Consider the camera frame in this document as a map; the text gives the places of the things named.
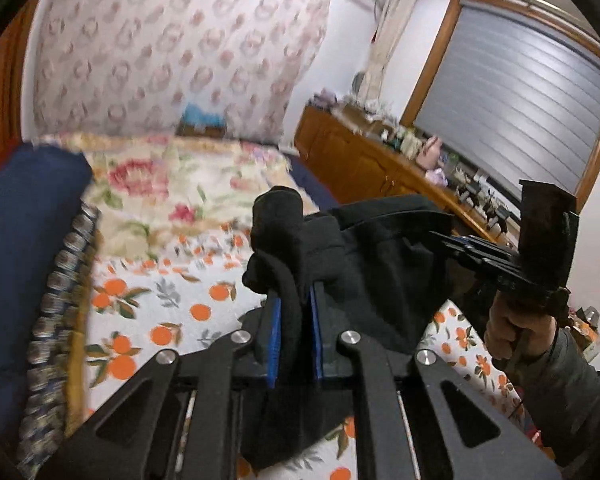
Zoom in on dark blue quilt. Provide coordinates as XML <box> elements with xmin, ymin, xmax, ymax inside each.
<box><xmin>0</xmin><ymin>145</ymin><xmax>102</xmax><ymax>480</ymax></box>

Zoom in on small toiletry bottles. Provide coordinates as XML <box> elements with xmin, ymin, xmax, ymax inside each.
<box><xmin>379</xmin><ymin>124</ymin><xmax>422</xmax><ymax>157</ymax></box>

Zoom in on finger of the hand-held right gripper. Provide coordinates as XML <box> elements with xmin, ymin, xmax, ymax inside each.
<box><xmin>441</xmin><ymin>246</ymin><xmax>524</xmax><ymax>287</ymax></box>
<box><xmin>429</xmin><ymin>229</ymin><xmax>522</xmax><ymax>262</ymax></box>

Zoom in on black printed t-shirt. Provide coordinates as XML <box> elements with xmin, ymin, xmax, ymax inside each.
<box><xmin>242</xmin><ymin>186</ymin><xmax>477</xmax><ymax>472</ymax></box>

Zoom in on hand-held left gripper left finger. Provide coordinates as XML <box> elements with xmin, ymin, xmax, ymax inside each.
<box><xmin>35</xmin><ymin>296</ymin><xmax>282</xmax><ymax>480</ymax></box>

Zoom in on grey window blind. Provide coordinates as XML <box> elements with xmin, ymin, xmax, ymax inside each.
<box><xmin>411</xmin><ymin>1</ymin><xmax>600</xmax><ymax>197</ymax></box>

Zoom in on orange-print bed sheet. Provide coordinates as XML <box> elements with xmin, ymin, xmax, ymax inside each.
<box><xmin>77</xmin><ymin>229</ymin><xmax>527</xmax><ymax>480</ymax></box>

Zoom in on ring-patterned sheer curtain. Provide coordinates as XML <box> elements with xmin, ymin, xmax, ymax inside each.
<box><xmin>30</xmin><ymin>0</ymin><xmax>332</xmax><ymax>142</ymax></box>

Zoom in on teal cloth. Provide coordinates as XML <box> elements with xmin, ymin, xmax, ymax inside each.
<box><xmin>181</xmin><ymin>101</ymin><xmax>227</xmax><ymax>129</ymax></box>

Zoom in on pink bottle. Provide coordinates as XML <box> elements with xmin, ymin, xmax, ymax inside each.
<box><xmin>416</xmin><ymin>134</ymin><xmax>444</xmax><ymax>169</ymax></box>

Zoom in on person's right hand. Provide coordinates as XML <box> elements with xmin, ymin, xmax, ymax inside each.
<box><xmin>484</xmin><ymin>292</ymin><xmax>559</xmax><ymax>374</ymax></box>

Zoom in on small black tripod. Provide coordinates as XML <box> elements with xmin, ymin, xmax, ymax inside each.
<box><xmin>456</xmin><ymin>179</ymin><xmax>482</xmax><ymax>209</ymax></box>
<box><xmin>486</xmin><ymin>204</ymin><xmax>512</xmax><ymax>234</ymax></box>

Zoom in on wooden sideboard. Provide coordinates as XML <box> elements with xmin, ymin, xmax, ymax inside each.
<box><xmin>294</xmin><ymin>104</ymin><xmax>524</xmax><ymax>247</ymax></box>

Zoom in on floral blanket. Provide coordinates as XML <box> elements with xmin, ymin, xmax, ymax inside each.
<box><xmin>35</xmin><ymin>131</ymin><xmax>327</xmax><ymax>262</ymax></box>

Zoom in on person's right forearm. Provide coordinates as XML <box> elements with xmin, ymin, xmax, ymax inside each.
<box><xmin>504</xmin><ymin>326</ymin><xmax>600</xmax><ymax>467</ymax></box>

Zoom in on wooden slatted wardrobe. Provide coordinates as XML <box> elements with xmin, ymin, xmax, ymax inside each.
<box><xmin>0</xmin><ymin>0</ymin><xmax>42</xmax><ymax>187</ymax></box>

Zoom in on cardboard box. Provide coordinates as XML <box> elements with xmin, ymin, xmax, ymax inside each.
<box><xmin>176</xmin><ymin>122</ymin><xmax>229</xmax><ymax>139</ymax></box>

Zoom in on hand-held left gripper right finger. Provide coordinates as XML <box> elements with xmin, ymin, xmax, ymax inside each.
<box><xmin>309</xmin><ymin>282</ymin><xmax>563</xmax><ymax>480</ymax></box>

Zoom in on navy bed sheet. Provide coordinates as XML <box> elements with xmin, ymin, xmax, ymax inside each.
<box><xmin>281</xmin><ymin>154</ymin><xmax>342</xmax><ymax>212</ymax></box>

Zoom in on white window curtain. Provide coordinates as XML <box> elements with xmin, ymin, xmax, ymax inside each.
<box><xmin>360</xmin><ymin>0</ymin><xmax>422</xmax><ymax>97</ymax></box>

